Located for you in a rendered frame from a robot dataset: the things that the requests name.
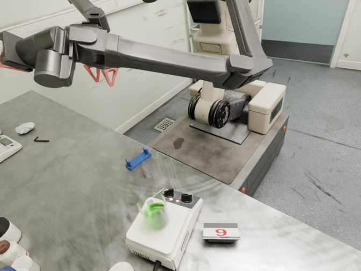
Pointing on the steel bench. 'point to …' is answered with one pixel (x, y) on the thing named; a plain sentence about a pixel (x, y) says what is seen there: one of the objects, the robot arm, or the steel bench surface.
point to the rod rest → (138, 159)
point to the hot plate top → (163, 237)
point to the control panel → (182, 201)
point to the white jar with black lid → (8, 230)
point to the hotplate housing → (171, 260)
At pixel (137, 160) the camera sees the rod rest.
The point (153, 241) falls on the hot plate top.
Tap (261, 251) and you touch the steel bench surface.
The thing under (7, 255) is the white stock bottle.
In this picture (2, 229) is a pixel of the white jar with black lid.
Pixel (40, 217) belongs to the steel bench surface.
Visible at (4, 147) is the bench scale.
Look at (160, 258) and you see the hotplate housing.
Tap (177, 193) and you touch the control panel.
